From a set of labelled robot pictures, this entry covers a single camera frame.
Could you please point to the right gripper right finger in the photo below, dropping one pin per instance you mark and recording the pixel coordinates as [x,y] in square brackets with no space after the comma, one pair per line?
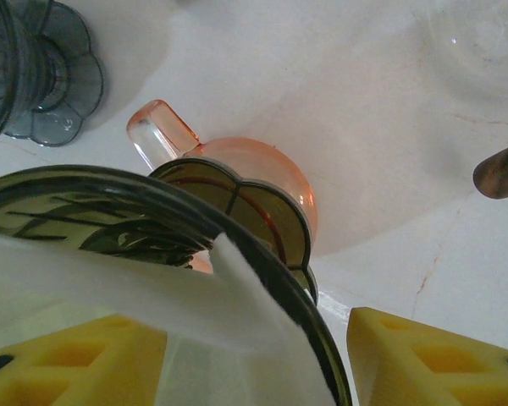
[440,372]

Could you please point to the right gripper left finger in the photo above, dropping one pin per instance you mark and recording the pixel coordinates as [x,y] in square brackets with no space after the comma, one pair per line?
[46,368]

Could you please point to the orange transparent jug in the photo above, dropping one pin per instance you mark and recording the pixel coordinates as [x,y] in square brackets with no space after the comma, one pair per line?
[254,160]

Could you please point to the grey plastic coffee dripper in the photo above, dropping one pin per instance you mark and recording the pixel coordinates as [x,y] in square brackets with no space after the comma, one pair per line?
[59,63]

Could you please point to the green plastic coffee dripper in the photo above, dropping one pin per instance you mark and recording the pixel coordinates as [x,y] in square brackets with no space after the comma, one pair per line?
[262,220]

